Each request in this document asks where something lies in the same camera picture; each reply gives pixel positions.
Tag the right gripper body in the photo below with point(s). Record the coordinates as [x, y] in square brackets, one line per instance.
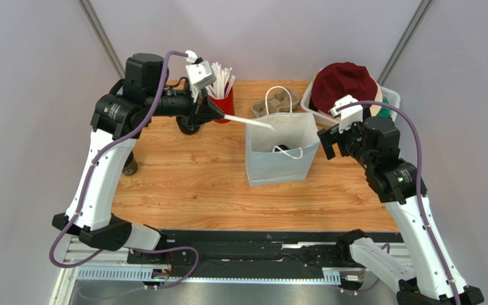
[334, 140]

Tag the single white straw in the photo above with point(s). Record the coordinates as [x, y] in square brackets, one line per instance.
[249, 121]

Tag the white paper bag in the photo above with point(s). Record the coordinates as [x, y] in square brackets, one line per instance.
[296, 130]

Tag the black coffee cup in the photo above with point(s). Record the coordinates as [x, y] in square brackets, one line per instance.
[130, 166]

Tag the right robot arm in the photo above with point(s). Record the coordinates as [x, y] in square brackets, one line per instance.
[431, 277]

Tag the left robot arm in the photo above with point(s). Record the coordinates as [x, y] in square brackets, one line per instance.
[117, 123]

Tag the red straw cup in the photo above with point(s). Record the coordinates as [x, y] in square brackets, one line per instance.
[226, 104]

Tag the stack of black lids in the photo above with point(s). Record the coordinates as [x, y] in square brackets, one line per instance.
[185, 125]

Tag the wrapped white straws bundle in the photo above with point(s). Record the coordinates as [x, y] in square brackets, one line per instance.
[224, 79]

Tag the beige hat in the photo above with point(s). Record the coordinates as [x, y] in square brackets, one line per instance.
[375, 109]

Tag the green cloth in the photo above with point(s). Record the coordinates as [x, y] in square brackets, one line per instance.
[384, 112]

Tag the maroon bucket hat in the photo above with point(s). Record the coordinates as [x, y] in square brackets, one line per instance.
[340, 79]

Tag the stacked pulp cup carriers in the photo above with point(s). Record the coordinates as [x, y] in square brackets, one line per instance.
[279, 99]

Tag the white plastic basket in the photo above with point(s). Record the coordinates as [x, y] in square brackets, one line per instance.
[326, 120]

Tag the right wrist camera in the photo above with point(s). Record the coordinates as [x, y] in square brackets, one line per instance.
[348, 112]

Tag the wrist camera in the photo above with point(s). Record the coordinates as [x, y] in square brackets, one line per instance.
[348, 112]
[200, 76]

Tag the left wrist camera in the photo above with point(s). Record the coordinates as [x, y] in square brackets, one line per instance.
[200, 76]

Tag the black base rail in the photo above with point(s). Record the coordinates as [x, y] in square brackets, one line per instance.
[257, 255]

